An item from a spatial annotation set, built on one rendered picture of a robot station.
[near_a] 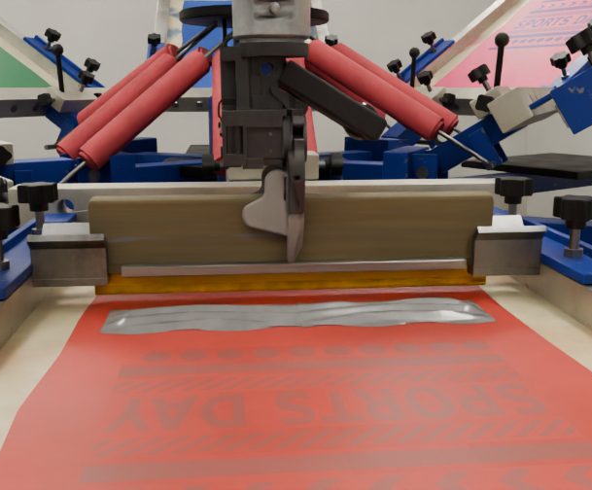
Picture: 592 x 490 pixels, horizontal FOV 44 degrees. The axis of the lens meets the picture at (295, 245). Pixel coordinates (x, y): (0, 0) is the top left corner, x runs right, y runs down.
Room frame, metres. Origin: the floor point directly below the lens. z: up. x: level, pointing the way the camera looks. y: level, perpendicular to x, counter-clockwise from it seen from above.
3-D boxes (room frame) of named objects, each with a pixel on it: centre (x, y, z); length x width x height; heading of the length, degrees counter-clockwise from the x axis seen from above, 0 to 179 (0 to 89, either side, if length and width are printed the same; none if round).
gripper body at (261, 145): (0.73, 0.03, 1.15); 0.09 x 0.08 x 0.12; 96
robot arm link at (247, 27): (0.72, 0.02, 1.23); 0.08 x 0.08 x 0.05
